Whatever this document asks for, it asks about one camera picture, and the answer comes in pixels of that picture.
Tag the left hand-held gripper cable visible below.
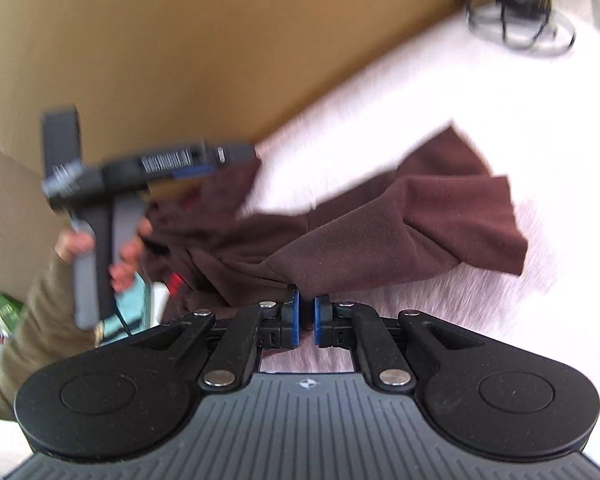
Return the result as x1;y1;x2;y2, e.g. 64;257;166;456
114;305;136;337

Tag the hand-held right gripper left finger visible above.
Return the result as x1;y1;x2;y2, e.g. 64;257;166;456
130;284;301;393

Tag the person's left hand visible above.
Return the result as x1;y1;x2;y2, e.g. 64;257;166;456
54;217;154;295

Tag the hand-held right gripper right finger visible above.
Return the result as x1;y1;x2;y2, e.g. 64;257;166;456
314;294;486;393

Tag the teal folded blanket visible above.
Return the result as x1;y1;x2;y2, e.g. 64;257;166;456
100;272;153;343

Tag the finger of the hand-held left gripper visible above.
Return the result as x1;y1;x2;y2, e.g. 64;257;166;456
172;141;257;181

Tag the maroon long-sleeved top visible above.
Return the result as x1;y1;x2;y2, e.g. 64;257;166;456
137;125;528;333

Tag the person's left forearm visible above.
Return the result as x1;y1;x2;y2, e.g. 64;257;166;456
0;255;106;418

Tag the black charger cable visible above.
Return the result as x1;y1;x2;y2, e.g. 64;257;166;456
464;0;576;58

